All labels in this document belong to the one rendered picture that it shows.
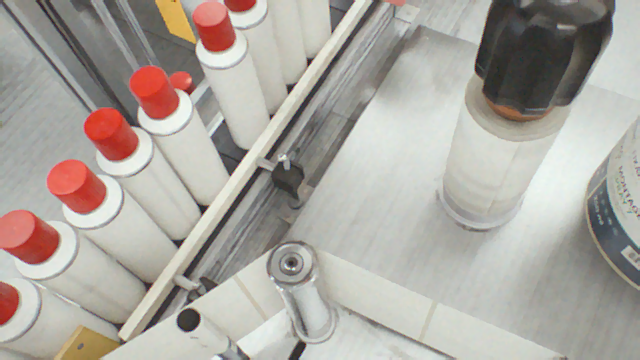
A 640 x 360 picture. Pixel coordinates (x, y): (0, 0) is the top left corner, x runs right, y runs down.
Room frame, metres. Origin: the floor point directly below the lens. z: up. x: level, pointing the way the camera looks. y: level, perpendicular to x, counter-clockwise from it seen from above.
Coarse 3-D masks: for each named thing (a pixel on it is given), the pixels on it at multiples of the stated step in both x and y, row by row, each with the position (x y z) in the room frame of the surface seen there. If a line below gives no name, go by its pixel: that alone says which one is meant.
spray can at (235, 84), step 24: (216, 24) 0.36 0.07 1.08; (216, 48) 0.36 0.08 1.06; (240, 48) 0.37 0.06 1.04; (216, 72) 0.35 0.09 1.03; (240, 72) 0.36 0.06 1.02; (216, 96) 0.36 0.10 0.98; (240, 96) 0.35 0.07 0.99; (240, 120) 0.35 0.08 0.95; (264, 120) 0.36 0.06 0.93; (240, 144) 0.36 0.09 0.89
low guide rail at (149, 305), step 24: (360, 0) 0.53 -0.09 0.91; (336, 48) 0.47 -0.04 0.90; (312, 72) 0.43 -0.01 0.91; (288, 96) 0.40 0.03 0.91; (288, 120) 0.38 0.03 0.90; (264, 144) 0.34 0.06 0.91; (240, 168) 0.31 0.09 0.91; (216, 216) 0.26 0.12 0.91; (192, 240) 0.23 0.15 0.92; (168, 264) 0.21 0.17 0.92; (168, 288) 0.19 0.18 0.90; (144, 312) 0.17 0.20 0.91; (120, 336) 0.15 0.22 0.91
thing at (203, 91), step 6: (204, 78) 0.41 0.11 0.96; (204, 84) 0.40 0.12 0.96; (198, 90) 0.39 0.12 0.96; (204, 90) 0.39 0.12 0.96; (210, 90) 0.40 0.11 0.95; (192, 96) 0.39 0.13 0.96; (198, 96) 0.38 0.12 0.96; (204, 96) 0.39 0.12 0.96; (198, 102) 0.38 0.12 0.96; (198, 108) 0.38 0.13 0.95; (90, 240) 0.23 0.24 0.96
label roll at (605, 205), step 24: (624, 144) 0.23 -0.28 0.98; (600, 168) 0.24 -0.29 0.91; (624, 168) 0.20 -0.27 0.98; (600, 192) 0.21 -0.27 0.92; (624, 192) 0.19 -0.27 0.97; (600, 216) 0.19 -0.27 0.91; (624, 216) 0.17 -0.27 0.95; (600, 240) 0.17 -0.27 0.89; (624, 240) 0.15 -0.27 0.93; (624, 264) 0.14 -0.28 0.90
